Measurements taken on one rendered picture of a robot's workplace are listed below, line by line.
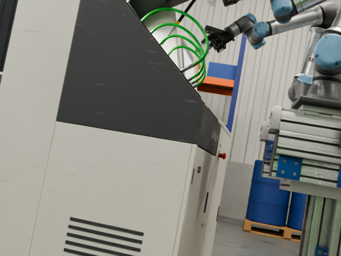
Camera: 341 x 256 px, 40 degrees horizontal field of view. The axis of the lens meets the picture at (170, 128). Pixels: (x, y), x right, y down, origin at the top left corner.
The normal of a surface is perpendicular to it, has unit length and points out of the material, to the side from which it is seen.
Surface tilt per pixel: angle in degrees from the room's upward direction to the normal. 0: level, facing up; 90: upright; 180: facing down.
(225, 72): 90
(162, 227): 90
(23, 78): 90
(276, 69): 90
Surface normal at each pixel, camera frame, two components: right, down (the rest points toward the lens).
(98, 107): -0.20, -0.12
